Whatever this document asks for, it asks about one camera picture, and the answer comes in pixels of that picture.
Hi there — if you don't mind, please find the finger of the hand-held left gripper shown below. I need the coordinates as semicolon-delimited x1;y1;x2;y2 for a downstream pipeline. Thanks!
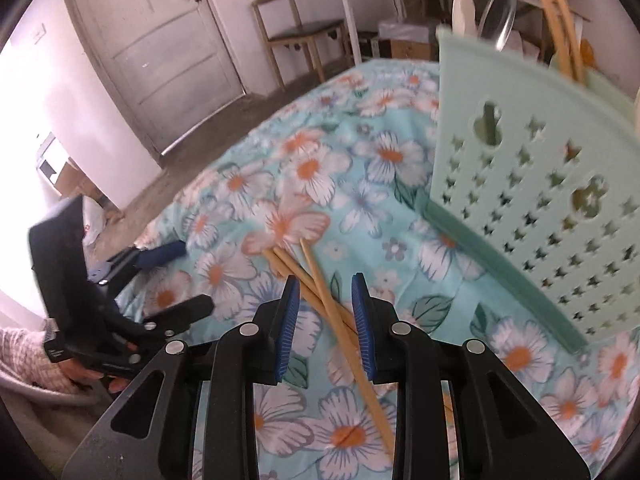
124;294;216;344
90;240;187;286

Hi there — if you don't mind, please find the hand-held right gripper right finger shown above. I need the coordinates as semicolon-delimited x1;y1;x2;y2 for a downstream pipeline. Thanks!
350;272;571;480

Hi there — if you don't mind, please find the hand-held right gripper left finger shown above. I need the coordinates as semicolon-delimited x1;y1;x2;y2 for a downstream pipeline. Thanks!
80;276;301;480

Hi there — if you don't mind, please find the mint green utensil holder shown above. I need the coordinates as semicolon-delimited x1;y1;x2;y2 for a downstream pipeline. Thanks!
422;25;640;356

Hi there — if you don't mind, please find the white plastic spoon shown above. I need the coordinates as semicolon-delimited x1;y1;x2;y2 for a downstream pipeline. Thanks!
450;0;476;41

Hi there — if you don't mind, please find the metal spoon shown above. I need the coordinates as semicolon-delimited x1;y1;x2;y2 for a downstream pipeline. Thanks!
477;0;518;53

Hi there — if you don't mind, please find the person's left forearm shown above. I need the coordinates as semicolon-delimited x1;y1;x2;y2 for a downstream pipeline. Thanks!
0;327;71;393

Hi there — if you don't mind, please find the person's left hand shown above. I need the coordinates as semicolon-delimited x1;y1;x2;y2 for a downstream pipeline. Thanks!
59;360;128;395

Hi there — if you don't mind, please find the white sack with red print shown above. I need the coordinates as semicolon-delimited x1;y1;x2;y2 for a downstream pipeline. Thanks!
80;195;108;248

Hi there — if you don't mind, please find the flat cardboard box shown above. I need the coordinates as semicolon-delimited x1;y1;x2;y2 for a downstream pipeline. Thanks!
52;157;101;198

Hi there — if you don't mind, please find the floral blue tablecloth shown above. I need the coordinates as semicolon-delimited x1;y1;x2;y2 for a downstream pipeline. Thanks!
80;57;640;480

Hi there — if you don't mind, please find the white panel door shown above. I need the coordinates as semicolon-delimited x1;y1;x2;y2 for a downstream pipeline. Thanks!
60;0;248;158

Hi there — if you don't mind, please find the wooden chair with dark seat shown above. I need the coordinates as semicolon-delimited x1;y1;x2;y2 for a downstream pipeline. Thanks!
250;0;351;88

